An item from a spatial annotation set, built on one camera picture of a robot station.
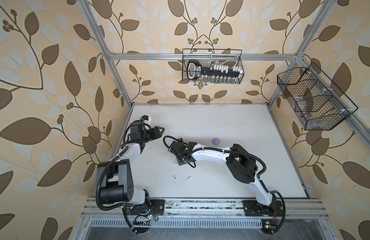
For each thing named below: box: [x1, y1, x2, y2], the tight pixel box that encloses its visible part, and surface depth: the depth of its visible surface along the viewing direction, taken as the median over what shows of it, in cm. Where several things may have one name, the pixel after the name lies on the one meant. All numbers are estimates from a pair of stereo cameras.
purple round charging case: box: [212, 137, 220, 145], surface depth 101 cm
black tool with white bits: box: [187, 59, 244, 80], surface depth 84 cm
